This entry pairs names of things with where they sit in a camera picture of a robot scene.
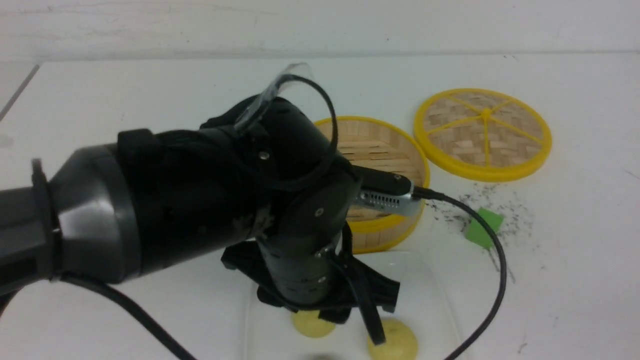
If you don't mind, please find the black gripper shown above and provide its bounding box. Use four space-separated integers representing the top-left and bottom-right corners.
221 223 400 346

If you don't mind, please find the white rectangular plate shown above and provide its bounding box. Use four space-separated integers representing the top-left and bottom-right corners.
244 251 462 360

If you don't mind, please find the green sponge block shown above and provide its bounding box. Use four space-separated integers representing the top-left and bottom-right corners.
465 207 505 249

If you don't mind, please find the yellow steamed bun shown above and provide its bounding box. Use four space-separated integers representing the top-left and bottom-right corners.
290 310 336 338
367 317 419 360

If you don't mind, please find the black cable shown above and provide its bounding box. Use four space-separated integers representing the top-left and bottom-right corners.
60 74 508 360

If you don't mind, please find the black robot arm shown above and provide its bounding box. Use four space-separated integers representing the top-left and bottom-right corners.
1 96 411 360

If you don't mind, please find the yellow bamboo steamer basket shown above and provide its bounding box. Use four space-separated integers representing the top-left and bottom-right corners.
337 116 431 254

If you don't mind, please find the yellow bamboo steamer lid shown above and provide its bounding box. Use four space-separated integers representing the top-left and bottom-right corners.
413 88 553 183

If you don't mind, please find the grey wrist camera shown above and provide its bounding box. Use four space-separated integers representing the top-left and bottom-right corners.
351 166 422 217

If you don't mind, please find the yellow steamed bun front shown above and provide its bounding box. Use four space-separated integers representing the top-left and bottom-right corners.
290 310 336 338

